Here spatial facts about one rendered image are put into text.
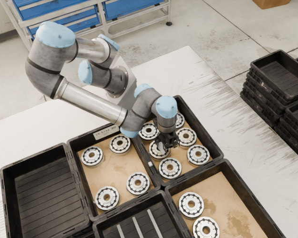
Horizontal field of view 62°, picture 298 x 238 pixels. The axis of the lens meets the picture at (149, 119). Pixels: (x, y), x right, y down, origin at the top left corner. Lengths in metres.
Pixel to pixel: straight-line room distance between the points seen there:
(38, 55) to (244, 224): 0.98
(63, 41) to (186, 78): 0.98
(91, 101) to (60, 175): 0.45
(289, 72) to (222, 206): 1.36
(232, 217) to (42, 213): 0.79
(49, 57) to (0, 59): 2.68
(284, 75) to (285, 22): 1.58
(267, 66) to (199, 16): 1.61
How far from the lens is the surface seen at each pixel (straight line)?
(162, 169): 1.12
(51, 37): 0.88
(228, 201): 1.13
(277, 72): 2.16
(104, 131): 1.21
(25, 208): 1.26
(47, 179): 1.27
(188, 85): 1.63
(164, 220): 1.09
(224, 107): 1.54
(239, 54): 3.02
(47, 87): 0.94
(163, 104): 0.87
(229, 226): 1.11
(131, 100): 1.43
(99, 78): 1.30
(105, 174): 1.18
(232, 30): 3.35
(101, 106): 0.95
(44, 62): 0.91
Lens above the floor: 1.89
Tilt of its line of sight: 54 degrees down
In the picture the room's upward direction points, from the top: 7 degrees counter-clockwise
